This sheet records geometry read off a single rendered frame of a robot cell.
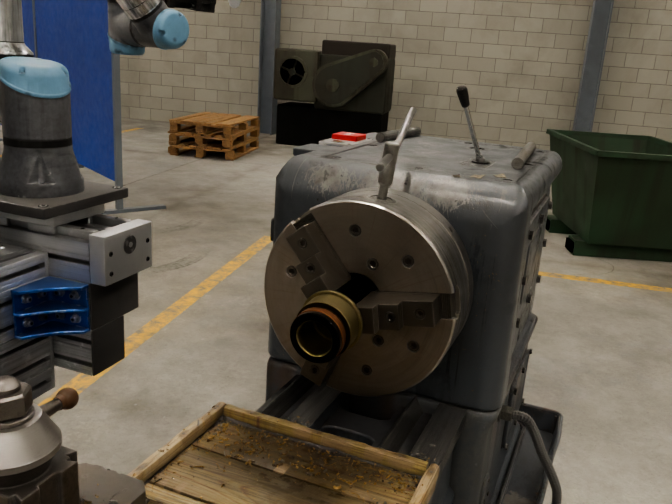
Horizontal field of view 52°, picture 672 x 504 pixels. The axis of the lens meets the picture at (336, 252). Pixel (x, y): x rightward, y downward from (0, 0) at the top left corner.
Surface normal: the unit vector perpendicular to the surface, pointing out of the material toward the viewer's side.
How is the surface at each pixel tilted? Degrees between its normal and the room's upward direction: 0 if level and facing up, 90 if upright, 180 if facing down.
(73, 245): 90
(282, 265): 90
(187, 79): 90
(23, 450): 60
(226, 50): 90
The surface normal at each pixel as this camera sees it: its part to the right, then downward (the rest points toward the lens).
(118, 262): 0.93, 0.16
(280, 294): -0.39, 0.24
